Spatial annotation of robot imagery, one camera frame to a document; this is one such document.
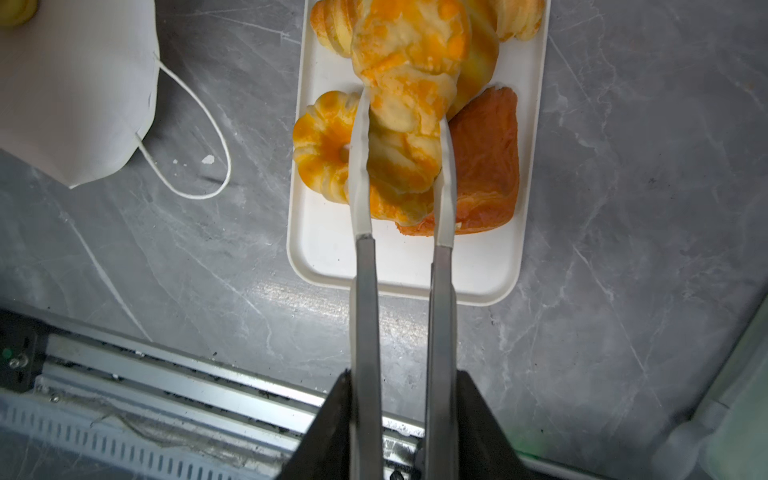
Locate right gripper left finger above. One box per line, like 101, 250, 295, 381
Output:
347, 89, 384, 479

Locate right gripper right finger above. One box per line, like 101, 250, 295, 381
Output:
423, 119, 458, 479

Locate round bundt fake bread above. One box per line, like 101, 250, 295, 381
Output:
292, 91, 360, 204

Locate brown croissant fake bread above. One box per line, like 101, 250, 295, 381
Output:
395, 86, 521, 237

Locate orange swirl fake bread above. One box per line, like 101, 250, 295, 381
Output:
351, 1, 471, 226

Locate long yellow fake bread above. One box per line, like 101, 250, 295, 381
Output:
310, 0, 547, 58

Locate red white paper bag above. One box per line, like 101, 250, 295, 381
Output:
0, 0, 233, 202

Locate small orange fake bread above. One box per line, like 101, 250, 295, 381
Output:
0, 0, 38, 28

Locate pale yellow croissant bread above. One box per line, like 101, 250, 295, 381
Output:
447, 0, 500, 119

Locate pale green box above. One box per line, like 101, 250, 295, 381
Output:
651, 301, 767, 479

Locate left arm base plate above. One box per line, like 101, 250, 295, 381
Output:
0, 309, 48, 393

